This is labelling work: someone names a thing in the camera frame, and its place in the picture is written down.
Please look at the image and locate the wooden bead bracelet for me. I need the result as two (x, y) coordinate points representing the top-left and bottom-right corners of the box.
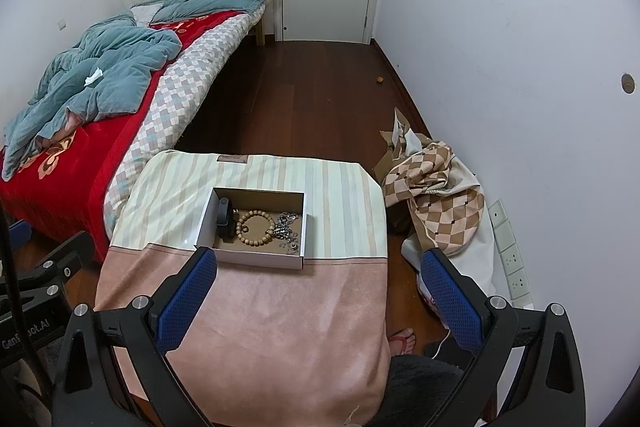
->
(235, 209), (277, 249)

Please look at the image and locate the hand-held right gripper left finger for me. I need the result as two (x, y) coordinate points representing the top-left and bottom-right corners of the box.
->
(52, 247), (218, 427)

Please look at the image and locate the black band bracelet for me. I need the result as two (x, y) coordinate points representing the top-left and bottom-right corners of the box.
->
(216, 197), (236, 239)

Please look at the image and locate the black cable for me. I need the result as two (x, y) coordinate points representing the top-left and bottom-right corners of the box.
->
(0, 199), (55, 413)

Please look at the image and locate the white grey checkered quilt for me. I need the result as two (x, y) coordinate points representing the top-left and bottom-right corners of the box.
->
(102, 13), (252, 239)

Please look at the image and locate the white charger cable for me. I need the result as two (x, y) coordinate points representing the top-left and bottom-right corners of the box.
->
(431, 328), (454, 359)

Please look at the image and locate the wooden bed frame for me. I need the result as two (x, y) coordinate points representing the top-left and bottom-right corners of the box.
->
(251, 0), (279, 48)

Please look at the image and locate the white red printed plastic bag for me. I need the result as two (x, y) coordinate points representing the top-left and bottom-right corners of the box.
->
(416, 271), (442, 314)

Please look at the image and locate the pink striped tablecloth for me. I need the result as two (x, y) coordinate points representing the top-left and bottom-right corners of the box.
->
(94, 149), (392, 427)

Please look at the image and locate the bed with red blanket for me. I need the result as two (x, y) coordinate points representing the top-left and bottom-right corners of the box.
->
(0, 9), (241, 262)

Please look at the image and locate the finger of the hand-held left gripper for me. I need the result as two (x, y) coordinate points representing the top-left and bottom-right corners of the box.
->
(20, 230), (95, 303)
(7, 220), (34, 255)

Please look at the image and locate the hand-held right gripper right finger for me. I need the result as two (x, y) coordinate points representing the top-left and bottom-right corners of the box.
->
(420, 248), (587, 427)

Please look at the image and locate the white power strip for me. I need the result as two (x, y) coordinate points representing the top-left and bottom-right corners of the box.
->
(487, 199), (535, 311)

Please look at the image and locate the wide silver chain bracelet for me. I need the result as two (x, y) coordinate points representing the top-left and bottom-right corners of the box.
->
(268, 222), (297, 242)

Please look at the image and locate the brown checkered cloth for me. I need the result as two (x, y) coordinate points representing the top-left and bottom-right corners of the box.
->
(380, 107), (486, 258)

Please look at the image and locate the teal blanket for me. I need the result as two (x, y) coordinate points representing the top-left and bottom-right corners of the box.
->
(1, 0), (267, 182)

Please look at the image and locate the white cardboard box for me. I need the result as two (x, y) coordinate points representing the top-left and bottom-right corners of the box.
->
(195, 187), (307, 271)

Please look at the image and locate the person's foot in red sandal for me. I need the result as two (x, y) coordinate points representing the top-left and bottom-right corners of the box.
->
(388, 327), (417, 357)

